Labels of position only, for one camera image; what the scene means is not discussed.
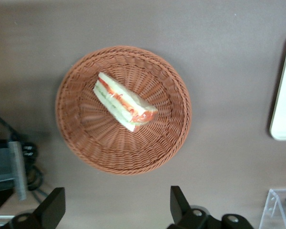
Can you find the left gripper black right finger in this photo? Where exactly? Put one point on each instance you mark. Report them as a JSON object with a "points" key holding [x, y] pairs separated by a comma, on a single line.
{"points": [[181, 214]]}

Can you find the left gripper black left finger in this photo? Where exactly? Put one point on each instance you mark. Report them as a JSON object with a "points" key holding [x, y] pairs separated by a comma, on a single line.
{"points": [[47, 210]]}

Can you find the triangle sandwich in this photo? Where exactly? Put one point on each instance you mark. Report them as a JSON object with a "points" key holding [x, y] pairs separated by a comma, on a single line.
{"points": [[119, 100]]}

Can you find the round brown wicker basket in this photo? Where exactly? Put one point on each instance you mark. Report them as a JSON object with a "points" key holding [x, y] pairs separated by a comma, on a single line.
{"points": [[145, 148]]}

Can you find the clear acrylic bottle rack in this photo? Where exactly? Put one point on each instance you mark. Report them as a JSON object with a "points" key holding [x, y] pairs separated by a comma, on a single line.
{"points": [[269, 214]]}

